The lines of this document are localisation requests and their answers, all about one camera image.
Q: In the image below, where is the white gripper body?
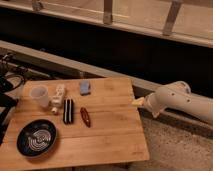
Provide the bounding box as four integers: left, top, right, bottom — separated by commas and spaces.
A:
144, 93, 158, 114

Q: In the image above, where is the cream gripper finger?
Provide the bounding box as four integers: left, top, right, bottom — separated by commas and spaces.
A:
132, 97, 145, 107

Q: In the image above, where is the red chili pepper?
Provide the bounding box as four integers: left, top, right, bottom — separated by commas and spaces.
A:
80, 107, 91, 127

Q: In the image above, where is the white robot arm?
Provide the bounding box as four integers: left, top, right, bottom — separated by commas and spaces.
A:
132, 81, 213, 125

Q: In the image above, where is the blue sponge block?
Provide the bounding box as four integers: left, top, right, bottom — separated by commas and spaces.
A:
80, 80, 90, 96

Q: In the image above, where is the white toy bottle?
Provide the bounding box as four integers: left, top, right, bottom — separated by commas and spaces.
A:
51, 84, 66, 114

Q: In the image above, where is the translucent plastic cup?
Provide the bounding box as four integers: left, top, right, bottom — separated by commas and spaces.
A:
30, 86, 49, 108

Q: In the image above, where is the black spiral patterned bowl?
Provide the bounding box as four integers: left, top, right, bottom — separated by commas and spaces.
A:
16, 119, 57, 157

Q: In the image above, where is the metal bracket right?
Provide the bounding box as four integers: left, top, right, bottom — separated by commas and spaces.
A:
162, 0, 182, 36

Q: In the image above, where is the metal bracket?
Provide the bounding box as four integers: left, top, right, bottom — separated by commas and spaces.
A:
162, 0, 182, 36
103, 0, 113, 25

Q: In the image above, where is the metal bracket middle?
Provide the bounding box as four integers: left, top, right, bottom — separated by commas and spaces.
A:
103, 0, 113, 25

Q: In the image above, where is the black cables and equipment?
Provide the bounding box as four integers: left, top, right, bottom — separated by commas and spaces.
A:
0, 52, 27, 146

